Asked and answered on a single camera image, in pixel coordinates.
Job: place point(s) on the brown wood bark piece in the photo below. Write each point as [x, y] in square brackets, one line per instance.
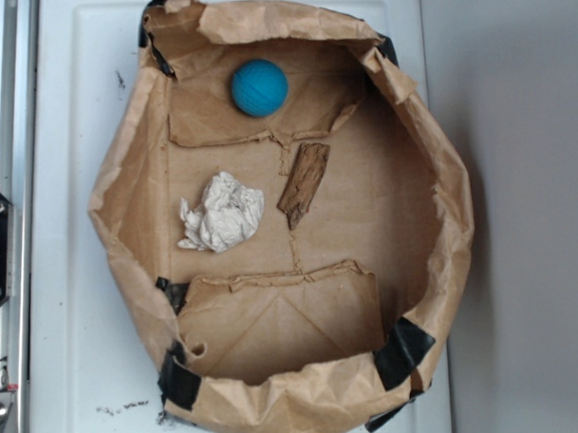
[304, 180]

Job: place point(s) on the brown paper bag tray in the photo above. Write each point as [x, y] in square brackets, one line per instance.
[249, 340]

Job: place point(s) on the blue ball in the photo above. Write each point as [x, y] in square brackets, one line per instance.
[259, 88]

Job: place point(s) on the white plastic board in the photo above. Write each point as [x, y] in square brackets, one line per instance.
[89, 371]

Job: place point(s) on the aluminium frame rail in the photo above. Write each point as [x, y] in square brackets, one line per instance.
[18, 72]

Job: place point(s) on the crumpled white paper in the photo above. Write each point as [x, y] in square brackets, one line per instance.
[229, 213]

